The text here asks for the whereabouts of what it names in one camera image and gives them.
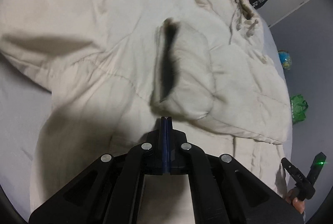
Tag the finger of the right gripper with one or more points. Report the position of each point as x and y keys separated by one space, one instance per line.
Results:
x=316 y=167
x=294 y=172

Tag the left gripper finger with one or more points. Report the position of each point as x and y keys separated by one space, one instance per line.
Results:
x=163 y=140
x=168 y=131

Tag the cream puffer down jacket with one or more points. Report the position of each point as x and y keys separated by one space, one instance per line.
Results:
x=145 y=70

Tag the person's right hand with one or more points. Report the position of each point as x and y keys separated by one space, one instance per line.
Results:
x=294 y=201

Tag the blue globe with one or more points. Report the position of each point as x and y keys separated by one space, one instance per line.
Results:
x=285 y=59

